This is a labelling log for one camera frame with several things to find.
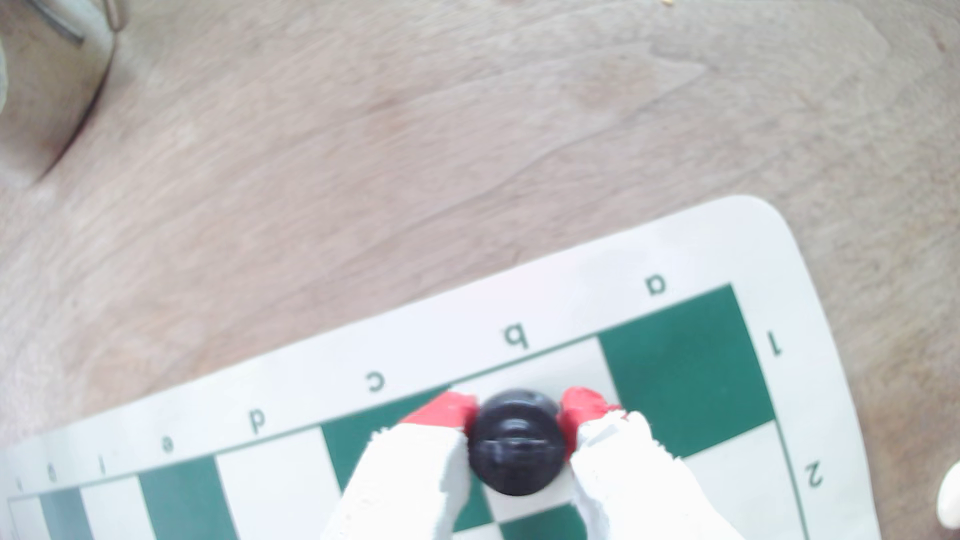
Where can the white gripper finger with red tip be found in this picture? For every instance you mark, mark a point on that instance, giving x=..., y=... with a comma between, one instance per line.
x=409, y=480
x=637, y=487

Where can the black king chess piece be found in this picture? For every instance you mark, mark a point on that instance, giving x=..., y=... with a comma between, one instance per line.
x=516, y=442

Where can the green and white chess mat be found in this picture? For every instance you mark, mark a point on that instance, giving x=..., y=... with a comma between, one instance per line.
x=675, y=375

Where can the white rook chess piece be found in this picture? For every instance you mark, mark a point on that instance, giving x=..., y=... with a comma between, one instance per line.
x=951, y=495

